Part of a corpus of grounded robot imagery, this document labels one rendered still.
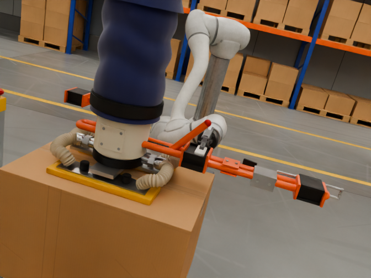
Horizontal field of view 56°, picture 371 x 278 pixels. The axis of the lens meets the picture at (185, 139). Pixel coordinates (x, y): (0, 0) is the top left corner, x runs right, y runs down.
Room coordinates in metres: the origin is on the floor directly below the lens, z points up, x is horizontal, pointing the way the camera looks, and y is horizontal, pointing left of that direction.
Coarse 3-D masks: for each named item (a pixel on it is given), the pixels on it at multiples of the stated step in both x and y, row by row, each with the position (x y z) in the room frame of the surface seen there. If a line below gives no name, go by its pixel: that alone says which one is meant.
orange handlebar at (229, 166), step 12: (84, 120) 1.09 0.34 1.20; (144, 144) 1.01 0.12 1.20; (156, 144) 1.02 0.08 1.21; (168, 144) 1.04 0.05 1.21; (180, 156) 0.99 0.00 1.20; (216, 168) 0.97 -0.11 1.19; (228, 168) 0.97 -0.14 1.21; (240, 168) 1.00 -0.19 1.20; (252, 168) 1.00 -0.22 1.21; (288, 180) 0.98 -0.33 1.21
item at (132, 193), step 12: (48, 168) 0.94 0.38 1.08; (60, 168) 0.95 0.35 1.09; (72, 168) 0.96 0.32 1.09; (84, 168) 0.96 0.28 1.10; (72, 180) 0.92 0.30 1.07; (84, 180) 0.92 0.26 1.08; (96, 180) 0.93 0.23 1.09; (108, 180) 0.93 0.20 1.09; (120, 180) 0.95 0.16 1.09; (132, 180) 0.97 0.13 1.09; (108, 192) 0.91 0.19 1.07; (120, 192) 0.90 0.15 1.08; (132, 192) 0.91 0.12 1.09; (144, 192) 0.91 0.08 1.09; (156, 192) 0.94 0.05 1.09
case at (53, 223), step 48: (48, 144) 1.14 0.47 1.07; (0, 192) 0.90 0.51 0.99; (48, 192) 0.88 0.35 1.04; (96, 192) 0.89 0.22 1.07; (192, 192) 1.02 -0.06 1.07; (0, 240) 0.90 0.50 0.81; (48, 240) 0.87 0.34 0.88; (96, 240) 0.85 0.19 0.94; (144, 240) 0.82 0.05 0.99; (192, 240) 0.91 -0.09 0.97
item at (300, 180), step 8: (296, 176) 0.99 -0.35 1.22; (296, 184) 0.94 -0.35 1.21; (304, 184) 0.93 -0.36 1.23; (312, 184) 0.94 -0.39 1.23; (320, 184) 0.96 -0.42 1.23; (296, 192) 0.92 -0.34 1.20; (304, 192) 0.93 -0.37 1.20; (312, 192) 0.93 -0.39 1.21; (320, 192) 0.92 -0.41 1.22; (304, 200) 0.92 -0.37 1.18; (312, 200) 0.92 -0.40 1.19; (320, 200) 0.92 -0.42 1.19
